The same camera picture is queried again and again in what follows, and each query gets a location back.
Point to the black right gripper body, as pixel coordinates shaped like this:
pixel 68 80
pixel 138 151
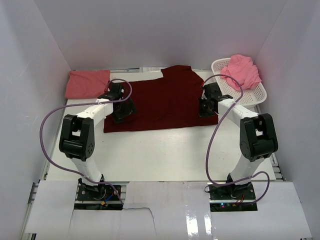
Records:
pixel 204 111

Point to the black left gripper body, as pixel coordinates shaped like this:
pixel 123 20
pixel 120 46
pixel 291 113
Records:
pixel 124 110

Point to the dark red t-shirt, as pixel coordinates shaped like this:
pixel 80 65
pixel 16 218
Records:
pixel 169 102

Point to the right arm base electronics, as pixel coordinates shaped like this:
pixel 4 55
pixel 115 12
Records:
pixel 231 198

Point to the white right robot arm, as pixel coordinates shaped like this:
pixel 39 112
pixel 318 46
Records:
pixel 257 135

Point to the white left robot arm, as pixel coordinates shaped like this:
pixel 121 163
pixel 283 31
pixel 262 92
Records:
pixel 77 137

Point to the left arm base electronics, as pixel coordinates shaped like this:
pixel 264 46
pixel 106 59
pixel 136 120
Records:
pixel 101 197

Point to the folded salmon t-shirt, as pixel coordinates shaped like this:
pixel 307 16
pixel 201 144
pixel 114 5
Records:
pixel 87 84

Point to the crumpled pink t-shirt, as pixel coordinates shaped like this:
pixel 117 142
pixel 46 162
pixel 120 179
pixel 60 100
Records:
pixel 242 69

